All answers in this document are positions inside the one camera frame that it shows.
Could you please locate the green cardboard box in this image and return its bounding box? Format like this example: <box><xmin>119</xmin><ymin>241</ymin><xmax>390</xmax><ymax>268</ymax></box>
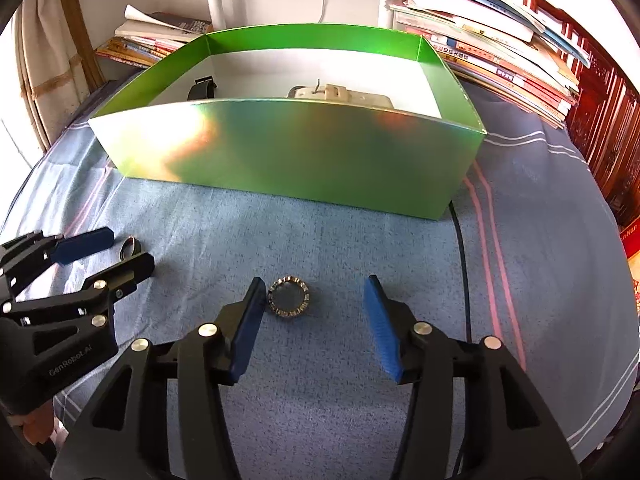
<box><xmin>87</xmin><ymin>22</ymin><xmax>488</xmax><ymax>221</ymax></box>

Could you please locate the small stack of books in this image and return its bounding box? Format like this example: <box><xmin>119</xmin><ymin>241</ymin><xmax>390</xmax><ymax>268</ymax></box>
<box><xmin>95</xmin><ymin>4</ymin><xmax>213</xmax><ymax>68</ymax></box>

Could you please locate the silver ring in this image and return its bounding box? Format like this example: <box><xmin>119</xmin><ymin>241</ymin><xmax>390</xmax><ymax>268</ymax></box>
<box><xmin>117</xmin><ymin>237</ymin><xmax>144</xmax><ymax>261</ymax></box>

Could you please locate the black cable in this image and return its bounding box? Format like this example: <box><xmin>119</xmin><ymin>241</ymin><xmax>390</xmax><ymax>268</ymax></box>
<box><xmin>400</xmin><ymin>200</ymin><xmax>474</xmax><ymax>480</ymax></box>

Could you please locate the crystal studded ring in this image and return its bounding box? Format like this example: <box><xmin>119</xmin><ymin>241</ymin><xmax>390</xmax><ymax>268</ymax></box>
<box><xmin>267</xmin><ymin>275</ymin><xmax>312</xmax><ymax>318</ymax></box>

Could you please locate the rattan wooden chair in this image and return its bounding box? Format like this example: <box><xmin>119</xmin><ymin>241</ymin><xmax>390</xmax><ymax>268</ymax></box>
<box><xmin>15</xmin><ymin>0</ymin><xmax>107</xmax><ymax>151</ymax></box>

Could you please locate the red-brown wooden cabinet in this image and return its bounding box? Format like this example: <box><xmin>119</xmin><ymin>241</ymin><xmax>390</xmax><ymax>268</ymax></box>
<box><xmin>522</xmin><ymin>0</ymin><xmax>640</xmax><ymax>226</ymax></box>

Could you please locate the blue striped bed sheet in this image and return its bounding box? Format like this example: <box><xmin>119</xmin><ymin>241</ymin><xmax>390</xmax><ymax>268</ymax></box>
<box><xmin>0</xmin><ymin>67</ymin><xmax>627</xmax><ymax>480</ymax></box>

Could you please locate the red printed package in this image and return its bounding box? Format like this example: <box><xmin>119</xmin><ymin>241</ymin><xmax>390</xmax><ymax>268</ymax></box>
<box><xmin>620</xmin><ymin>225</ymin><xmax>640</xmax><ymax>313</ymax></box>

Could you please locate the thin white pole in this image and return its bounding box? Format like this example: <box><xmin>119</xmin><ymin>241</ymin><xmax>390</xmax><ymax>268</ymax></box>
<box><xmin>380</xmin><ymin>0</ymin><xmax>401</xmax><ymax>31</ymax></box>

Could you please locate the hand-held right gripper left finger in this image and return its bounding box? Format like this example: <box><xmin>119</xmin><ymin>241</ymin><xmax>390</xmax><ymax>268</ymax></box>
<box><xmin>50</xmin><ymin>276</ymin><xmax>267</xmax><ymax>480</ymax></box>

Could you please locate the beige cloth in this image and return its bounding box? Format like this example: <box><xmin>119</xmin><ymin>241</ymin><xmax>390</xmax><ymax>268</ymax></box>
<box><xmin>20</xmin><ymin>0</ymin><xmax>87</xmax><ymax>146</ymax></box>

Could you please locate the black wrist watch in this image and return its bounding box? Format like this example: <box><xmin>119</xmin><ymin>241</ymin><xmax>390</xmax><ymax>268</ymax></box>
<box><xmin>186</xmin><ymin>75</ymin><xmax>219</xmax><ymax>101</ymax></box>

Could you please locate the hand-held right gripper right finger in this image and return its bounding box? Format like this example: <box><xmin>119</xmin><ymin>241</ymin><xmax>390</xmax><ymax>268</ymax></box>
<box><xmin>363</xmin><ymin>275</ymin><xmax>583</xmax><ymax>480</ymax></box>

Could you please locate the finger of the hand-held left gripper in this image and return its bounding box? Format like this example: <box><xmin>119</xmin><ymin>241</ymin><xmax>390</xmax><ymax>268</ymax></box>
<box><xmin>0</xmin><ymin>252</ymin><xmax>156</xmax><ymax>331</ymax></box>
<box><xmin>0</xmin><ymin>226</ymin><xmax>115</xmax><ymax>287</ymax></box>

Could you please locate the large pile of magazines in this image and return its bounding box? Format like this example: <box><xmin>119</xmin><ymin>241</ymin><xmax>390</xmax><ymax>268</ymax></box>
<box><xmin>385</xmin><ymin>0</ymin><xmax>591</xmax><ymax>128</ymax></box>

